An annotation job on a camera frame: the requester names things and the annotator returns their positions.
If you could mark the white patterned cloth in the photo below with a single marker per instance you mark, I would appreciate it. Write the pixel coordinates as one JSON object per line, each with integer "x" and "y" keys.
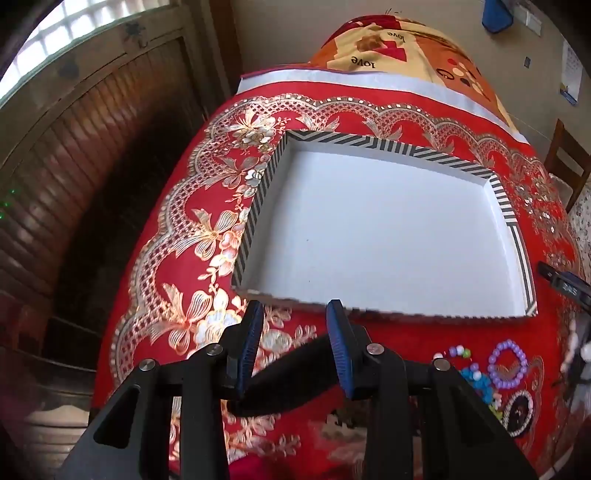
{"x": 582, "y": 221}

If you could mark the window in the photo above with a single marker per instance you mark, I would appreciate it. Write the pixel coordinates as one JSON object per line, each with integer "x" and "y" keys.
{"x": 51, "y": 37}

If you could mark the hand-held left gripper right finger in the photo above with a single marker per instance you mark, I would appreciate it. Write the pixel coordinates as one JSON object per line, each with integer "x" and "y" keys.
{"x": 340, "y": 350}

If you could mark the red floral tablecloth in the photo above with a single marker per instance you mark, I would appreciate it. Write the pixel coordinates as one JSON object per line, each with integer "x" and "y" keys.
{"x": 184, "y": 240}

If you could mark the wooden shutter door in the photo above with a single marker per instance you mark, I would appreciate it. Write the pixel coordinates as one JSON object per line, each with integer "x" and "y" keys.
{"x": 69, "y": 175}

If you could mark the orange printed blanket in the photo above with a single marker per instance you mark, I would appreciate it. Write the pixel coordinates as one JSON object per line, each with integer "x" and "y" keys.
{"x": 415, "y": 50}

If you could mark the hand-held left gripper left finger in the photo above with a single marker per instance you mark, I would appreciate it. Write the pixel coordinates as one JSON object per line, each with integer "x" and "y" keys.
{"x": 249, "y": 344}

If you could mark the striped white box tray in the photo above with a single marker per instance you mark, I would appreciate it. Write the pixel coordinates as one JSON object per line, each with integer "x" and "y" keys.
{"x": 383, "y": 230}

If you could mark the white wall switch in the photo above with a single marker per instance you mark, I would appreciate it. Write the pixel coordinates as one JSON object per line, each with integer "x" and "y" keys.
{"x": 534, "y": 22}

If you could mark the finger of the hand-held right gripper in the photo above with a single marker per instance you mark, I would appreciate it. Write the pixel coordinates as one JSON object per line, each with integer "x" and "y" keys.
{"x": 579, "y": 390}
{"x": 565, "y": 282}

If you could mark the blue wall hanging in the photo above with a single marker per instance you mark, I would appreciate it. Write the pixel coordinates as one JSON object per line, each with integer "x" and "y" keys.
{"x": 496, "y": 14}

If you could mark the wall calendar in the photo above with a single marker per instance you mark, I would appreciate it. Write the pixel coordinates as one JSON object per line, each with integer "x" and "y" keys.
{"x": 570, "y": 74}

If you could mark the wooden chair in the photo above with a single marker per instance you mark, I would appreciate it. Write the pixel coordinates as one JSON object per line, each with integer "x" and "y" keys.
{"x": 565, "y": 159}

